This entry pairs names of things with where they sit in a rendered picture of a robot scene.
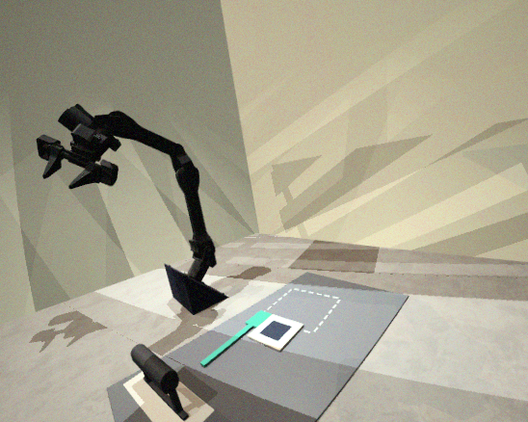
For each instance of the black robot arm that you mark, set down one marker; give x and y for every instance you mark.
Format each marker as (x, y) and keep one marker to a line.
(95, 133)

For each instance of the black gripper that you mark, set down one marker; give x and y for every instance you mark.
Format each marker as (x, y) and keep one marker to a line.
(52, 151)

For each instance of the beige square tile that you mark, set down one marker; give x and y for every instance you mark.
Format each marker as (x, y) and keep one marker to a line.
(275, 332)

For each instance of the turquoise small trowel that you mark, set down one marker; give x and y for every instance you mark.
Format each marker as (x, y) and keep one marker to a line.
(253, 322)

